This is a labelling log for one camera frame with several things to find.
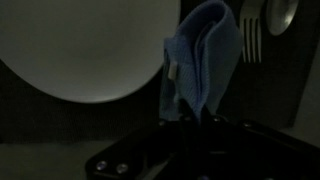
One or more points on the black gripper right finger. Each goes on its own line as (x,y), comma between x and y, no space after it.
(253,153)

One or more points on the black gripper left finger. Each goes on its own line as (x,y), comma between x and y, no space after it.
(140,153)

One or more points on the blue towel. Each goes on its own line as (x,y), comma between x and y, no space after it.
(206,50)

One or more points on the white round plate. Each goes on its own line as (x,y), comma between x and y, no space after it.
(83,46)

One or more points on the black placemat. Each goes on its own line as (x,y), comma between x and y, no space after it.
(273,93)

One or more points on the silver fork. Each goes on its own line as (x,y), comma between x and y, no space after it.
(250,30)

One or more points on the silver spoon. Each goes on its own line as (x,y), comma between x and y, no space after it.
(281,16)

